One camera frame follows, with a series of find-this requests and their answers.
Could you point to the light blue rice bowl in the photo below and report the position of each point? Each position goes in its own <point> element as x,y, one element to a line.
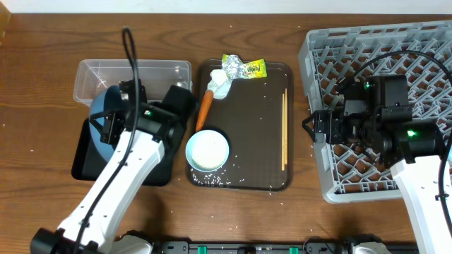
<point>207,150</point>

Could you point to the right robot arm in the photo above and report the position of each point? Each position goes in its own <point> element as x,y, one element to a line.
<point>377,114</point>

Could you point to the blue plate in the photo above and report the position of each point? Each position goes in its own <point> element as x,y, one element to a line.
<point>106,100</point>

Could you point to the wooden chopstick left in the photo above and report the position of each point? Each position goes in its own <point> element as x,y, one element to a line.
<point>283,133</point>

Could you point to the white tissue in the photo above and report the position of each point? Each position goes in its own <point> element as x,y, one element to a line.
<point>220,84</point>

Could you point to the foil and yellow snack wrapper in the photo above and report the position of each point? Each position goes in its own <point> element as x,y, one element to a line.
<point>235,68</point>

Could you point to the brown serving tray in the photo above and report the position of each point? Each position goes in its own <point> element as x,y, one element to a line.
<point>250,119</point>

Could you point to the clear plastic bin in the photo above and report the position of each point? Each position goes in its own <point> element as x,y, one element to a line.
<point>157,76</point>

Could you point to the wooden chopstick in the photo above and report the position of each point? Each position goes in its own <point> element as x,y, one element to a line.
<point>286,128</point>
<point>283,133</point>

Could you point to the orange carrot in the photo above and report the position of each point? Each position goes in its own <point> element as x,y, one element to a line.
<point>203,111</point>

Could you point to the wooden chopstick right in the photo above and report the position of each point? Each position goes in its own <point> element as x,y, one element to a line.
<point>286,128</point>

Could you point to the black plastic tray bin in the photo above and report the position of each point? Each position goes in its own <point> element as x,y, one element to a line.
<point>92,156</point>

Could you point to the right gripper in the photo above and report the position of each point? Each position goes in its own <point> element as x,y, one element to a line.
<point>333,135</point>

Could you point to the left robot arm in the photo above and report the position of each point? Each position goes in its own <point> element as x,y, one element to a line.
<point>152,133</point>

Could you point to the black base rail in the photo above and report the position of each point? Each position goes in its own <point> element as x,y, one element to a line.
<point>313,245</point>

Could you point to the grey dishwasher rack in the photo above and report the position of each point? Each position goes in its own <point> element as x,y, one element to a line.
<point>346,172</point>

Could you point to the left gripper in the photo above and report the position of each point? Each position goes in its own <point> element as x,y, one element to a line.
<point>120,118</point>

